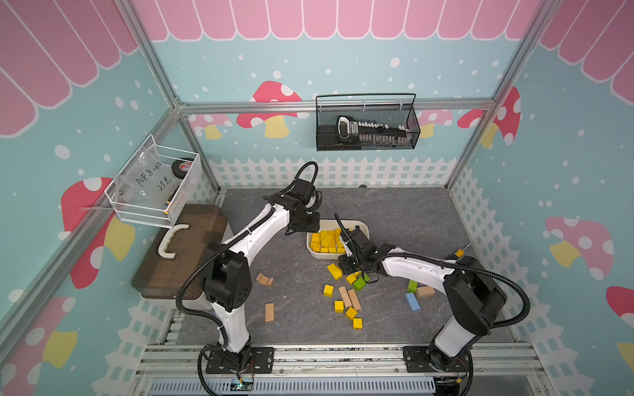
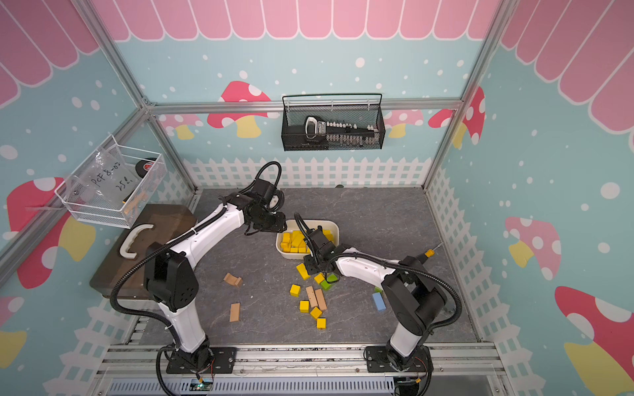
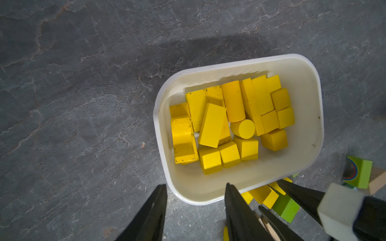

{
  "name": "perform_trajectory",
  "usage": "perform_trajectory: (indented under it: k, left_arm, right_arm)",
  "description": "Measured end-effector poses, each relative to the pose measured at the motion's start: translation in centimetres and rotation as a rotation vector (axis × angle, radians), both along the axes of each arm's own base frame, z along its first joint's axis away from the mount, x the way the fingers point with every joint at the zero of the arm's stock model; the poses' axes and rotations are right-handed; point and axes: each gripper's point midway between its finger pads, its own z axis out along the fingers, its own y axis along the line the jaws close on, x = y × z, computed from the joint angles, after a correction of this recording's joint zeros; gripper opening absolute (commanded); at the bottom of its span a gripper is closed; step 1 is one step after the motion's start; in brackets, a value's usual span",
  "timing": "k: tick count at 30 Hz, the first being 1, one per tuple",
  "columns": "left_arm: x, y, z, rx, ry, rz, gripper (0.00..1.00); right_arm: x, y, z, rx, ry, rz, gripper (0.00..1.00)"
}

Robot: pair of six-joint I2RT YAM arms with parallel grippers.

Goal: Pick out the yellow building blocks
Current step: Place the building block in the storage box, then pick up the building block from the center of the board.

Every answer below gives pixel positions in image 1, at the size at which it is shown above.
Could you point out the socket wrench set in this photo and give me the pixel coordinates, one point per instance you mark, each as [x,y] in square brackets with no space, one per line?
[352,131]

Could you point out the right natural wooden plank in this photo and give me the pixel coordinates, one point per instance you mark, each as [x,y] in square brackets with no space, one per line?
[354,299]

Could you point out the clear wall-mounted bin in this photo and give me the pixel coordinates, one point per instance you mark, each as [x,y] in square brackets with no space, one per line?
[145,190]

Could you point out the long yellow block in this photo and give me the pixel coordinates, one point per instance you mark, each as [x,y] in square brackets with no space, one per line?
[315,243]

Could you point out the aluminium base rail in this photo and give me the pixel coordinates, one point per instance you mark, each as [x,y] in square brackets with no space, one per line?
[352,369]

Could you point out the white plastic tub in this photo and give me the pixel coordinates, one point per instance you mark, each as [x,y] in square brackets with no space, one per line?
[327,224]

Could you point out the green rectangular block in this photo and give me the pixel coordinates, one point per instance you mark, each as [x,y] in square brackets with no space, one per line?
[412,286]

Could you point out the left natural wooden plank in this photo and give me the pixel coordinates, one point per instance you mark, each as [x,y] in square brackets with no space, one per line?
[345,297]

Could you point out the black tape roll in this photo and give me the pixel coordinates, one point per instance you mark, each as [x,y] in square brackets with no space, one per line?
[181,167]

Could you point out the wooden arch block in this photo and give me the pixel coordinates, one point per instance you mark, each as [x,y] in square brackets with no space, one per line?
[264,280]

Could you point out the yellow cube block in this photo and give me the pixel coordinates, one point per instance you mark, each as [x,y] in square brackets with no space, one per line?
[328,290]

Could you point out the flat wooden block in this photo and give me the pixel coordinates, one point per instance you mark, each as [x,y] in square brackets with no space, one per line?
[269,312]

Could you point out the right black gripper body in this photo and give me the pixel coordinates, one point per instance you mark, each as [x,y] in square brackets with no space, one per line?
[349,264]

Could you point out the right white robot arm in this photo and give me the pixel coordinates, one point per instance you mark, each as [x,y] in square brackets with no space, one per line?
[480,299]

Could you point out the large yellow front block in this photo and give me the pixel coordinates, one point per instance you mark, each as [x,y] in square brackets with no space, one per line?
[329,240]

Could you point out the light blue block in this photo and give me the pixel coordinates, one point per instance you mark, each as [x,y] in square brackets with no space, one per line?
[413,301]

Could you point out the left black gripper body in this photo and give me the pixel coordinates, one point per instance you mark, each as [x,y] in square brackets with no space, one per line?
[306,223]

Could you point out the black wire mesh basket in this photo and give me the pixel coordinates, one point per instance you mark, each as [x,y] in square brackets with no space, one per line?
[393,109]

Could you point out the tan wooden cube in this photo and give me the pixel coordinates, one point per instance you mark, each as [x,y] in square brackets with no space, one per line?
[424,292]

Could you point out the brown toolbox with white handle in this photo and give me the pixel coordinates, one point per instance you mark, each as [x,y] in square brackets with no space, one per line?
[177,252]

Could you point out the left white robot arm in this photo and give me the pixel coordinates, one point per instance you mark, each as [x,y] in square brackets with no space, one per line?
[225,273]

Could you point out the natural wooden plank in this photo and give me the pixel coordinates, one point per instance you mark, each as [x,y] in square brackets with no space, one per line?
[354,299]
[345,297]

